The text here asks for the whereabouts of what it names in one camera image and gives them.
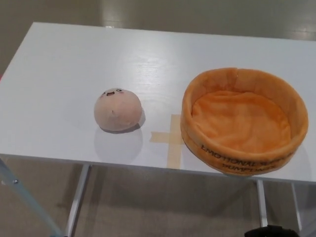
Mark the orange plush round basket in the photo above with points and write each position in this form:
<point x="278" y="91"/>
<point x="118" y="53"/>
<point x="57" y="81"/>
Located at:
<point x="237" y="123"/>

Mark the pink round plush toy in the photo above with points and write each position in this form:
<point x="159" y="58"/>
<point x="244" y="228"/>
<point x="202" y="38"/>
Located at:
<point x="121" y="113"/>

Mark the white metal table leg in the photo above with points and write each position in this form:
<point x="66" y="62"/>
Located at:
<point x="262" y="205"/>
<point x="77" y="197"/>
<point x="297" y="205"/>

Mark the pale blue metal bar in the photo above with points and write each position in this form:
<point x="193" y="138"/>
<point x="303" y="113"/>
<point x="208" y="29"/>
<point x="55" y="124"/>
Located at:
<point x="27" y="197"/>

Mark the beige masking tape strip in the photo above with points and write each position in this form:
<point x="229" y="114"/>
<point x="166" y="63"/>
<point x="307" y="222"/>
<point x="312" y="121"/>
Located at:
<point x="175" y="153"/>
<point x="160" y="137"/>

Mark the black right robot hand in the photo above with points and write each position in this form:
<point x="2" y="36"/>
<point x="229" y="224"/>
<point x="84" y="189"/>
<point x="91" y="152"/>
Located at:
<point x="256" y="235"/>

